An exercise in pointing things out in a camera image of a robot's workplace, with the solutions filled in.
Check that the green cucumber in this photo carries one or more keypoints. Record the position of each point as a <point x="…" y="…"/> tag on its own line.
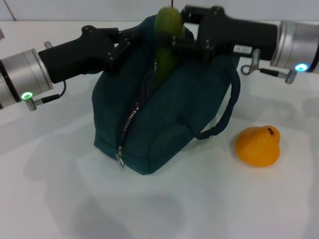
<point x="167" y="37"/>

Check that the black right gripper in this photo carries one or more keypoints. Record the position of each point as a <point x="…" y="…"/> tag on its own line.
<point x="231" y="37"/>

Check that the dark teal fabric bag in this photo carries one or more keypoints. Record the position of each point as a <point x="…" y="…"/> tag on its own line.
<point x="162" y="124"/>

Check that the orange pear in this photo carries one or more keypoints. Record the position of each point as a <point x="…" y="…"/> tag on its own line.
<point x="256" y="147"/>

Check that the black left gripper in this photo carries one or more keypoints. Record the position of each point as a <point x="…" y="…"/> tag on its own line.
<point x="79" y="54"/>

